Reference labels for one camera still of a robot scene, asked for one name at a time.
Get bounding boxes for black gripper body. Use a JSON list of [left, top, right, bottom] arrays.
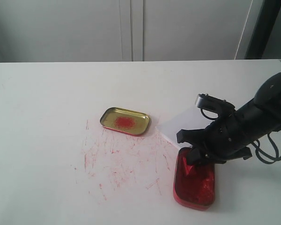
[[196, 100, 281, 164]]

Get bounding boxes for red rubber stamp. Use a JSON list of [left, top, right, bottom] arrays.
[[182, 157, 197, 177]]

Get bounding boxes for red ink tin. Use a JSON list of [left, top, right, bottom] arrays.
[[173, 147, 215, 210]]

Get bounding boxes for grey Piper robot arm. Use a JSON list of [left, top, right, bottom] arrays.
[[177, 72, 281, 165]]

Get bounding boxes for white paper pad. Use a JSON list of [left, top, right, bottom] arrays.
[[156, 106, 212, 150]]

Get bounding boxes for gold tin lid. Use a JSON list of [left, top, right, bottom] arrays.
[[100, 107, 151, 136]]

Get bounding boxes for white cabinet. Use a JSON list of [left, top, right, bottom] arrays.
[[0, 0, 263, 62]]

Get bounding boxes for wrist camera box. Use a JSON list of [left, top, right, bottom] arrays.
[[195, 94, 235, 115]]

